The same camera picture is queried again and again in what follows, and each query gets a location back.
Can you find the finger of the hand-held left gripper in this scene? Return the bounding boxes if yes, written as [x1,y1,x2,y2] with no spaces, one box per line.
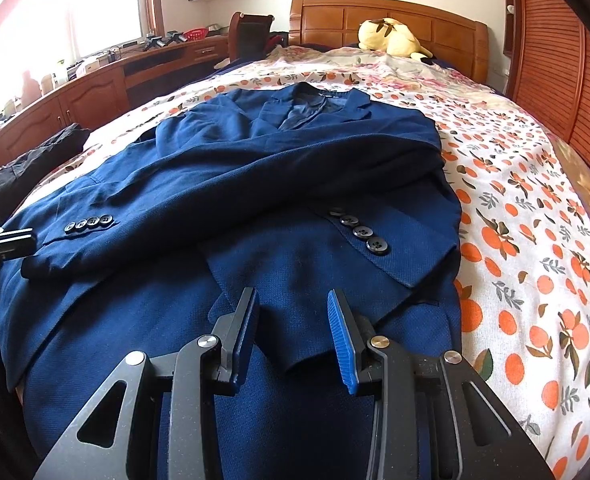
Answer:
[0,217,38,276]

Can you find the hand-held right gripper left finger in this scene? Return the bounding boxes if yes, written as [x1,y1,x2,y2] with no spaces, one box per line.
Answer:
[34,287,261,480]

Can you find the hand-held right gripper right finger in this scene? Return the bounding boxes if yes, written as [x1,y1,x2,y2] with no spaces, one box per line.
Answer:
[326,289,556,480]

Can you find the blue blazer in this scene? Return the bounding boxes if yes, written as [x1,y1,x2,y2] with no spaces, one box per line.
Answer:
[0,85,463,480]

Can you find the black folded clothes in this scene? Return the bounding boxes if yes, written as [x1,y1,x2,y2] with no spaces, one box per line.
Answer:
[0,122,92,218]

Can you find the wooden desk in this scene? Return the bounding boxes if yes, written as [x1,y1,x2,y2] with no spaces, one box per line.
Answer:
[0,35,231,201]

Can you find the window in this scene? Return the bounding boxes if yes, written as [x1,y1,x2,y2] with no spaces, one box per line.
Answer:
[0,0,161,116]

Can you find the orange print bed sheet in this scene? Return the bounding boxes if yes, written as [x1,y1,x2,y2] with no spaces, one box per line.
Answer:
[75,57,590,471]

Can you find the black gadgets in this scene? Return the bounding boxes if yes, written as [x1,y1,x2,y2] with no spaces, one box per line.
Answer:
[142,31,186,51]

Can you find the pink floral blanket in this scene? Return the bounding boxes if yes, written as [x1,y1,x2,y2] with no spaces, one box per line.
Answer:
[265,45,496,93]

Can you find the wooden chair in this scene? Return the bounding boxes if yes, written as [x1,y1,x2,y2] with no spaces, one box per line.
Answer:
[227,11,276,61]

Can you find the yellow plush toy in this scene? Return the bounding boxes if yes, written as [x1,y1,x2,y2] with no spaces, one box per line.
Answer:
[357,17,433,61]

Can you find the wooden headboard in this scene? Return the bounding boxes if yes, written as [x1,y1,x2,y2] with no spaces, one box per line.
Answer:
[289,0,490,86]

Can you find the wooden slatted wardrobe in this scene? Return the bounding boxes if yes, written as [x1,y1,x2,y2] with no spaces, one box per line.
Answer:
[502,0,590,181]

